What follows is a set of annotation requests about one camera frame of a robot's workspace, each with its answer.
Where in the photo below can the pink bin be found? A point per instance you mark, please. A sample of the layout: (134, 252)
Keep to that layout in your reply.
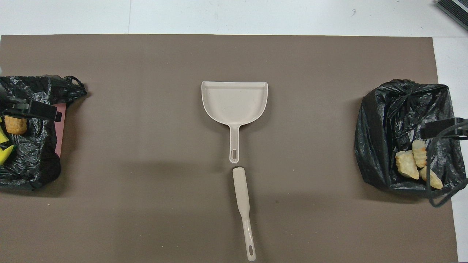
(60, 138)

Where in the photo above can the beige plastic dustpan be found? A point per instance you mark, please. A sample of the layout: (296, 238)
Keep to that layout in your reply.
(234, 106)

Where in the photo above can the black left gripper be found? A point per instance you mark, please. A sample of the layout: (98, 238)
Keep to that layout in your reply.
(44, 110)

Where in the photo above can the black trash bag over pink bin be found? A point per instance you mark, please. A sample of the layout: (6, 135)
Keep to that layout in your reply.
(33, 164)

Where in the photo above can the large striped orange bread piece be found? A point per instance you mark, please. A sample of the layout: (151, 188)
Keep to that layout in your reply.
(431, 178)

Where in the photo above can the small striped orange bread piece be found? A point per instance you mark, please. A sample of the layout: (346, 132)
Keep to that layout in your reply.
(419, 153)

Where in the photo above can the brown table mat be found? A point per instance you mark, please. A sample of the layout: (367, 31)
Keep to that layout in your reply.
(146, 219)

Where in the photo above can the brown bread nugget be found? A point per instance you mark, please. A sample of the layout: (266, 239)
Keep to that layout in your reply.
(15, 126)

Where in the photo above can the black trash bag bin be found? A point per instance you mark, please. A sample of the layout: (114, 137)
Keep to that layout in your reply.
(380, 146)

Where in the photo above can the pale torn bread piece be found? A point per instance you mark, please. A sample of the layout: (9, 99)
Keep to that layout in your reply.
(406, 165)

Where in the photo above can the beige hand brush black bristles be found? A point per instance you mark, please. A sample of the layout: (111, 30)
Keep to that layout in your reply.
(241, 190)

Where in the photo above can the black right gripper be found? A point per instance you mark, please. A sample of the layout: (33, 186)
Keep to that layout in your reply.
(438, 128)

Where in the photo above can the dark ridged panel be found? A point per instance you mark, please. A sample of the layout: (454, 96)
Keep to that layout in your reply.
(455, 7)

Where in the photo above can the notched yellow sponge piece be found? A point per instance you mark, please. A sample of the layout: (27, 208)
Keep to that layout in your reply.
(3, 137)

